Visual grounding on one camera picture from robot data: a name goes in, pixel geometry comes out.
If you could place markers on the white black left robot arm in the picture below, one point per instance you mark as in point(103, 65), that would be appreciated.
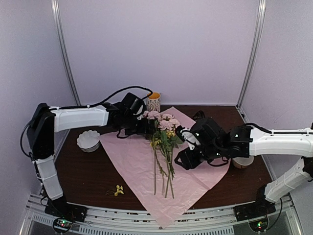
point(126, 115)

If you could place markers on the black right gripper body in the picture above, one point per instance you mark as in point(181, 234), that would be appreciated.
point(209, 152)

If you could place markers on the black printed ribbon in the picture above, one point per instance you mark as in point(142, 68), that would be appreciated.
point(199, 116)

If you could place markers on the white scalloped bowl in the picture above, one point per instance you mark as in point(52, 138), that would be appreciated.
point(88, 141)

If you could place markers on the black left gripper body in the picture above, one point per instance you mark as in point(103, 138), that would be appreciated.
point(131, 127)

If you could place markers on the right aluminium frame post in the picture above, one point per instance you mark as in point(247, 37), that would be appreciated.
point(260, 19)

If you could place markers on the white round bowl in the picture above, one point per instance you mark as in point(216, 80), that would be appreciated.
point(241, 162)

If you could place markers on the aluminium frame post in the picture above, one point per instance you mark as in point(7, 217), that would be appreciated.
point(260, 19)
point(65, 58)

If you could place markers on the pink rose stem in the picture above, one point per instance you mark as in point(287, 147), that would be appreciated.
point(163, 142)

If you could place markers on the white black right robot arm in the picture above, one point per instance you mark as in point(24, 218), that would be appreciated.
point(208, 141)

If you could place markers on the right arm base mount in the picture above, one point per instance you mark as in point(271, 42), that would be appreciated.
point(256, 214)

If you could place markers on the left aluminium frame post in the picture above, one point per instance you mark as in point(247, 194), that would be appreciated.
point(65, 58)

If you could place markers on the fallen yellow flower sprig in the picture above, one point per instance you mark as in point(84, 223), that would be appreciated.
point(115, 191)

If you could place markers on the floral ceramic mug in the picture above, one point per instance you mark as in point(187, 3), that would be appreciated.
point(153, 102)

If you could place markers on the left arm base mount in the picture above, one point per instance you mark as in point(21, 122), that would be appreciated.
point(63, 223)

